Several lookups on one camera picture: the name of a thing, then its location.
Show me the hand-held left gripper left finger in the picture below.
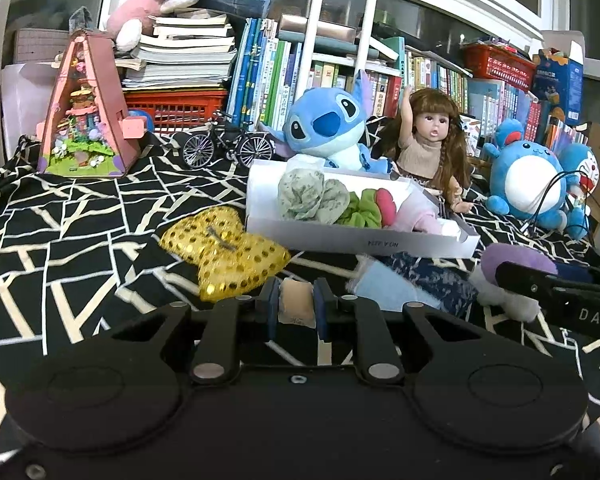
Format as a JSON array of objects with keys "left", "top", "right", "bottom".
[{"left": 105, "top": 280, "right": 281, "bottom": 385}]

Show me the stack of lying books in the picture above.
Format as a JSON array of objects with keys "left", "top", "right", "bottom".
[{"left": 115, "top": 10, "right": 238, "bottom": 92}]

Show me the blue cat plush toy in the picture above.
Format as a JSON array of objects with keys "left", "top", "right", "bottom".
[{"left": 557, "top": 142, "right": 600, "bottom": 201}]

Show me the long-haired baby doll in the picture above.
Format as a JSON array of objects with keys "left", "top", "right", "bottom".
[{"left": 380, "top": 85, "right": 476, "bottom": 216}]

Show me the blue alien plush toy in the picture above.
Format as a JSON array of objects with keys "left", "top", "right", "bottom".
[{"left": 257, "top": 69, "right": 396, "bottom": 173}]

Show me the dark blue patterned cloth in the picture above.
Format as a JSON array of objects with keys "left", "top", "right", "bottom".
[{"left": 380, "top": 252, "right": 480, "bottom": 318}]

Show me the white cardboard box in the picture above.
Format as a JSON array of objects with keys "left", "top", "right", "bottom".
[{"left": 245, "top": 157, "right": 481, "bottom": 260}]

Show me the red plastic basket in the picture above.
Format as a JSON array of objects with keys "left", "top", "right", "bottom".
[
  {"left": 124, "top": 89, "right": 231, "bottom": 133},
  {"left": 460, "top": 42, "right": 538, "bottom": 92}
]

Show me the blue printed carton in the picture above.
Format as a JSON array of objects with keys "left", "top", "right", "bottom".
[{"left": 530, "top": 40, "right": 586, "bottom": 127}]

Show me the small blue round toy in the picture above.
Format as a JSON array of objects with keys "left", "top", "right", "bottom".
[{"left": 127, "top": 109, "right": 155, "bottom": 133}]

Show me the miniature black bicycle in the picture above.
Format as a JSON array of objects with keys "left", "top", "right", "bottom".
[{"left": 181, "top": 110, "right": 275, "bottom": 170}]

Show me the pink bow green scrunchie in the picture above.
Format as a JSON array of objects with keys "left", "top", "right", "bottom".
[{"left": 337, "top": 187, "right": 397, "bottom": 228}]

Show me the pale pink plush toy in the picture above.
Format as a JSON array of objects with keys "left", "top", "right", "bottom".
[{"left": 395, "top": 205, "right": 443, "bottom": 235}]

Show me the light blue cloth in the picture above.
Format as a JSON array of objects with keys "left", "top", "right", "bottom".
[{"left": 350, "top": 255, "right": 441, "bottom": 311}]

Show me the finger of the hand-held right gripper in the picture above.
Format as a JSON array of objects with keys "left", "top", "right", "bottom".
[
  {"left": 495, "top": 261, "right": 600, "bottom": 306},
  {"left": 555, "top": 264, "right": 600, "bottom": 286}
]

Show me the white board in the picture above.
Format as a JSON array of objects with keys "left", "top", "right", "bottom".
[{"left": 0, "top": 62, "right": 61, "bottom": 136}]

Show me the small beige cloth piece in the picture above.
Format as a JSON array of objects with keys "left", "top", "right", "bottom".
[{"left": 279, "top": 280, "right": 315, "bottom": 328}]

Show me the yellow sequin bow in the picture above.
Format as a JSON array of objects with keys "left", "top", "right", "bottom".
[{"left": 159, "top": 206, "right": 292, "bottom": 303}]

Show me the pencil print box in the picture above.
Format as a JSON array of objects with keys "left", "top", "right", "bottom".
[{"left": 460, "top": 115, "right": 483, "bottom": 158}]

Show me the white rack pole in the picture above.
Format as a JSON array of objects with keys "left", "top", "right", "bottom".
[{"left": 300, "top": 0, "right": 381, "bottom": 96}]

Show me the pink model house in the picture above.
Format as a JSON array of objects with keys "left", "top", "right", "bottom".
[{"left": 36, "top": 30, "right": 148, "bottom": 178}]

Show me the purple white plush piece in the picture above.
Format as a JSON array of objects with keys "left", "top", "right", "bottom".
[{"left": 467, "top": 242, "right": 558, "bottom": 322}]

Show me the grey green floral scrunchie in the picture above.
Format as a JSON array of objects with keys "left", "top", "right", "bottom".
[{"left": 277, "top": 169, "right": 352, "bottom": 223}]

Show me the row of standing books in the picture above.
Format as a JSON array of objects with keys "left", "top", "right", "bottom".
[{"left": 227, "top": 17, "right": 588, "bottom": 156}]

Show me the round blue white plush toy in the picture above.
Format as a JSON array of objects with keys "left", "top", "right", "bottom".
[{"left": 481, "top": 117, "right": 588, "bottom": 231}]

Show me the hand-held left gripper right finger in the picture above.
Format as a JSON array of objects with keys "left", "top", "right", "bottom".
[{"left": 314, "top": 279, "right": 481, "bottom": 385}]

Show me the black patterned blanket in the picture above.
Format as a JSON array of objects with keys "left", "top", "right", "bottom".
[{"left": 0, "top": 125, "right": 600, "bottom": 461}]

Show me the black cable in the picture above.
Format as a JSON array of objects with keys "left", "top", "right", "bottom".
[{"left": 522, "top": 170, "right": 600, "bottom": 256}]

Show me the silver grey box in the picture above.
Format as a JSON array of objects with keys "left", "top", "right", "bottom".
[{"left": 279, "top": 14, "right": 357, "bottom": 43}]

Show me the grey storage box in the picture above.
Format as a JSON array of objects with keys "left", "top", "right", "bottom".
[{"left": 12, "top": 27, "right": 71, "bottom": 66}]

